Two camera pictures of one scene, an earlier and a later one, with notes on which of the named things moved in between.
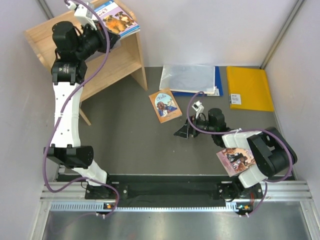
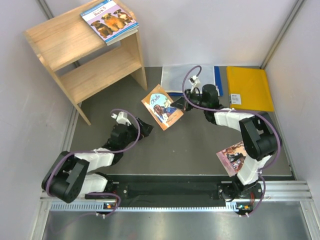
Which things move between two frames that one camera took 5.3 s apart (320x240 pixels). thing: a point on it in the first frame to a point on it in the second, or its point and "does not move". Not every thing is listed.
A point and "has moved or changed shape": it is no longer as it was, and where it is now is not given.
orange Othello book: (165, 105) has moved or changed shape
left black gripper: (99, 34) to (145, 129)
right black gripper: (184, 132) to (183, 103)
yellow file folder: (249, 89) does not move
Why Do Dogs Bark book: (116, 20) has moved or changed shape
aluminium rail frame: (285, 211) does not move
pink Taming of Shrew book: (236, 160) does not move
